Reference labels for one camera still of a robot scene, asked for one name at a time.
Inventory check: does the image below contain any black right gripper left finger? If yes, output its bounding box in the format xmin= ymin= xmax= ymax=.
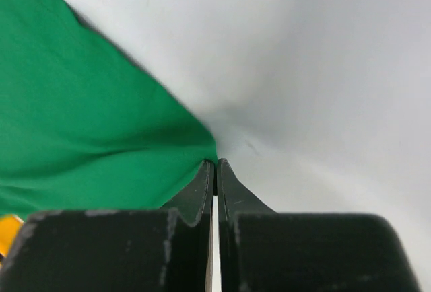
xmin=1 ymin=161 xmax=215 ymax=291

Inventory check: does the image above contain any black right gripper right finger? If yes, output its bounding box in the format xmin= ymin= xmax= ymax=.
xmin=217 ymin=159 xmax=420 ymax=291

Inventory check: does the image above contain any green t-shirt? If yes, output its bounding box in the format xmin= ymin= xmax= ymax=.
xmin=1 ymin=0 xmax=217 ymax=218

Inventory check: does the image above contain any yellow plastic tray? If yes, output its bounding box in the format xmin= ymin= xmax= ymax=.
xmin=0 ymin=215 xmax=23 ymax=262

